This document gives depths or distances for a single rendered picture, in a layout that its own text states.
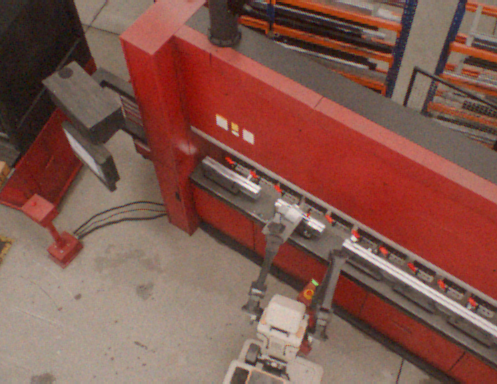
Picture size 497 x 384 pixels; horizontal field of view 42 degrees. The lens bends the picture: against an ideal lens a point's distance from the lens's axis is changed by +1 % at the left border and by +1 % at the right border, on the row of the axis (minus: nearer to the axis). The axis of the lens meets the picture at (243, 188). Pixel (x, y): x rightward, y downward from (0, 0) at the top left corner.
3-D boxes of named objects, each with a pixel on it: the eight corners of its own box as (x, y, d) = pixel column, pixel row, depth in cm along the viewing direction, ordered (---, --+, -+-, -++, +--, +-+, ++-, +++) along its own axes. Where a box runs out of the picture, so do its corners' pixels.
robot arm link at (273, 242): (264, 245, 379) (280, 249, 379) (267, 230, 390) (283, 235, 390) (247, 297, 405) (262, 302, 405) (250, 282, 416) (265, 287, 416)
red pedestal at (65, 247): (46, 257, 558) (15, 210, 487) (67, 235, 568) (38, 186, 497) (64, 269, 552) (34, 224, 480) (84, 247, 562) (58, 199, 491)
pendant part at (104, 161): (73, 153, 462) (59, 123, 431) (87, 144, 466) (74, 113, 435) (111, 193, 444) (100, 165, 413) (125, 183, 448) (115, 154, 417)
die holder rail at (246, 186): (202, 168, 496) (201, 161, 488) (207, 162, 499) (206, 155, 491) (256, 200, 481) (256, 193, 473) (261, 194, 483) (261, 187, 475)
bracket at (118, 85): (78, 95, 439) (75, 89, 433) (102, 72, 448) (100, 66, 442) (123, 123, 426) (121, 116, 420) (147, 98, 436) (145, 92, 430)
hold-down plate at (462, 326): (446, 322, 430) (447, 320, 427) (450, 316, 432) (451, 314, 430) (489, 348, 421) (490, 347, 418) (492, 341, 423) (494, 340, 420)
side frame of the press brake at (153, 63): (168, 222, 572) (118, 36, 374) (225, 156, 606) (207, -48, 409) (190, 237, 564) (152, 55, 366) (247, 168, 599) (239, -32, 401)
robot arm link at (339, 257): (334, 248, 395) (350, 253, 395) (330, 247, 408) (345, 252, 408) (314, 320, 393) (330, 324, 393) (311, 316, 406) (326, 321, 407)
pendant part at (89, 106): (74, 156, 478) (40, 80, 405) (102, 137, 486) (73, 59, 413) (116, 199, 458) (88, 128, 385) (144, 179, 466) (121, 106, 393)
